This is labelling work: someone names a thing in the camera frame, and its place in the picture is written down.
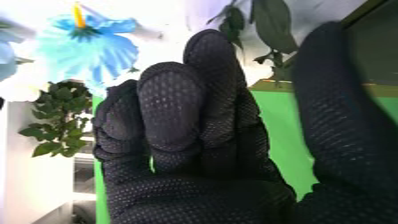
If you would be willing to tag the dark mat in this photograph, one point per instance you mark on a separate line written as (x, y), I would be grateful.
(376, 46)

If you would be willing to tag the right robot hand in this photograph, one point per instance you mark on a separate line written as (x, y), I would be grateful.
(202, 166)

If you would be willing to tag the green sprig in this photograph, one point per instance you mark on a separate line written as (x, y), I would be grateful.
(269, 30)
(59, 120)

